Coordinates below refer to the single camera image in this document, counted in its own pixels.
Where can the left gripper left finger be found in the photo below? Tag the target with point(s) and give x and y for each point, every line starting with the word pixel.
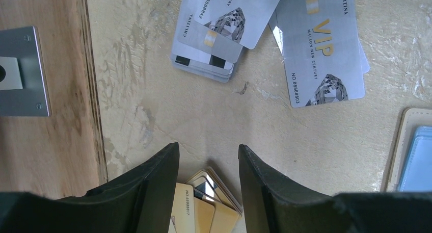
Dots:
pixel 140 200

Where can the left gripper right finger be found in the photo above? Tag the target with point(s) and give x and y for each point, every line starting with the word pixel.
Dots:
pixel 275 203

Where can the single silver VIP card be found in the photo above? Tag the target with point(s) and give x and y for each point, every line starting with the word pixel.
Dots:
pixel 320 49

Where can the wooden board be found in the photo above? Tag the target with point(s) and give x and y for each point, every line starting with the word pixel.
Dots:
pixel 51 138

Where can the metal stand post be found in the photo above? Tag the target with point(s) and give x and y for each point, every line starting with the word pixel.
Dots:
pixel 24 89

